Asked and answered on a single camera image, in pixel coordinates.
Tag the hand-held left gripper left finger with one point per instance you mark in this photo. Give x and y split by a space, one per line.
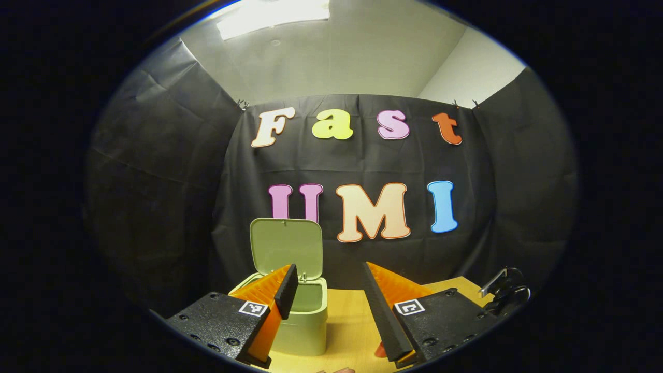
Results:
222 321

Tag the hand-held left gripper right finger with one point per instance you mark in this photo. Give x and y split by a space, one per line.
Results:
386 321

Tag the pale green garbage bin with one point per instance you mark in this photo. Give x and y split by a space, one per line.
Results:
287 243

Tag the wooden desktop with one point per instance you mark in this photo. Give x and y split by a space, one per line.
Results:
347 331

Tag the black backdrop cloth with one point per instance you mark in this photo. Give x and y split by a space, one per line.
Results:
166 197

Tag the ceiling light panel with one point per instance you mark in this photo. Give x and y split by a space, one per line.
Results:
274 18

